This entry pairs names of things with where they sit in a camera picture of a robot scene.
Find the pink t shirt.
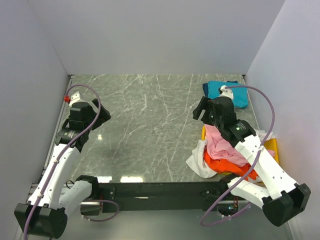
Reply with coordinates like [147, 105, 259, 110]
[204, 124, 248, 167]

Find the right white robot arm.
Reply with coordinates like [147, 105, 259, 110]
[192, 96, 311, 227]

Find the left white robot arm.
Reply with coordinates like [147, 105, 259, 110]
[14, 98, 111, 239]

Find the folded teal t shirt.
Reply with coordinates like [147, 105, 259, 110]
[205, 81, 249, 109]

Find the white t shirt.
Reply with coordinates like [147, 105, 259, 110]
[185, 129, 270, 179]

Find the yellow plastic bin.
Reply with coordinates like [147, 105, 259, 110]
[201, 126, 280, 175]

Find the orange t shirt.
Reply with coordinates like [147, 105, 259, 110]
[203, 150, 251, 177]

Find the black base beam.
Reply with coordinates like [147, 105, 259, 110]
[85, 181, 227, 211]

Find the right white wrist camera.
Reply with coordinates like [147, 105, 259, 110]
[218, 85, 234, 100]

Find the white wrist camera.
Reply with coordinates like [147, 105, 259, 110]
[64, 91, 83, 107]
[218, 85, 234, 100]

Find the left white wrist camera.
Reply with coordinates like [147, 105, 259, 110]
[64, 91, 83, 107]

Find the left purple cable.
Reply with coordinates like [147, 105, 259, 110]
[23, 84, 120, 240]

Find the purple cable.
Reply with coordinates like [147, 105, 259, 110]
[200, 85, 276, 227]
[23, 84, 120, 240]

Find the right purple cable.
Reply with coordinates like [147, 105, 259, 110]
[200, 85, 276, 227]

